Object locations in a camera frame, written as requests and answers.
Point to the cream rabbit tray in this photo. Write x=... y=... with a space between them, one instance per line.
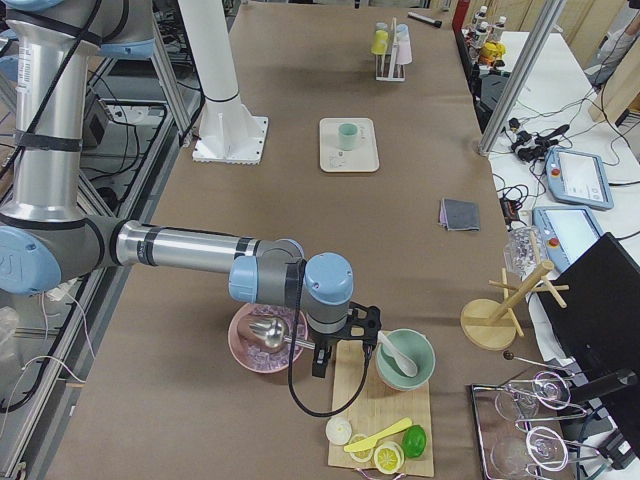
x=363 y=159

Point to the purple cloth underneath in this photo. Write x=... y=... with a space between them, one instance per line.
x=442 y=214

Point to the white plastic spoon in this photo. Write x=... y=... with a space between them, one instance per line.
x=405 y=364

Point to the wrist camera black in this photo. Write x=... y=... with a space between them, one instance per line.
x=362 y=324

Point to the cream white cup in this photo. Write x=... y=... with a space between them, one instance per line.
x=402 y=37

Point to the pink bowl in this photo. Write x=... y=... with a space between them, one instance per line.
x=247 y=349

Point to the white toy bun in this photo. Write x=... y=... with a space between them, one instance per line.
x=338 y=430

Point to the light blue cup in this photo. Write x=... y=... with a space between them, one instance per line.
x=402 y=30

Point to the bamboo cutting board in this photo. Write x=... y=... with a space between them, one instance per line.
x=379 y=406

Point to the yellow cup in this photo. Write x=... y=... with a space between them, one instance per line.
x=379 y=44

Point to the black marker pen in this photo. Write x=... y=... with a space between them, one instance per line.
x=425 y=19

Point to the pink cup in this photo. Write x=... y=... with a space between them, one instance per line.
x=404 y=53

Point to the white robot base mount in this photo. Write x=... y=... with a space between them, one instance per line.
x=228 y=132

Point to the green cup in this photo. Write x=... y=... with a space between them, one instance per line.
x=348 y=135

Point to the metal ice scoop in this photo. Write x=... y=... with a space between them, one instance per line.
x=271 y=332

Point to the aluminium frame post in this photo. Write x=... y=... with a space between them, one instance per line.
x=527 y=59

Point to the grey folded cloth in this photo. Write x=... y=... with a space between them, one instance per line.
x=462 y=215

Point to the green lime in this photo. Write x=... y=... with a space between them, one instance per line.
x=414 y=441

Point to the single lemon slice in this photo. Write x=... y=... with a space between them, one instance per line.
x=362 y=456

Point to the clear plastic cup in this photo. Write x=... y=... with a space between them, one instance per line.
x=519 y=254

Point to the stacked lemon slices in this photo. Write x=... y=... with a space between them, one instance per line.
x=388 y=458

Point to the lower teach pendant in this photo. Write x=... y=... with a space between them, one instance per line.
x=567 y=232

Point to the black glass rack tray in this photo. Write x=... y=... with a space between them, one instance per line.
x=536 y=427

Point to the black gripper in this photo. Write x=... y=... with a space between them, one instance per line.
x=324 y=341

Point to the upper teach pendant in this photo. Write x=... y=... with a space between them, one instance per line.
x=579 y=178

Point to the yellow plastic knife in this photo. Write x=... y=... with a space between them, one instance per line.
x=371 y=441

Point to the teach pendant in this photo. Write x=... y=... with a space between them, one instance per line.
x=579 y=178
x=567 y=232

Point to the black monitor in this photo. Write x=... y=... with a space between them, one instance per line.
x=599 y=327

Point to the wooden mug tree stand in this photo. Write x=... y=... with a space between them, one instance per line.
x=494 y=326

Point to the white wire cup rack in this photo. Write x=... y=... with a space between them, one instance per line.
x=386 y=68

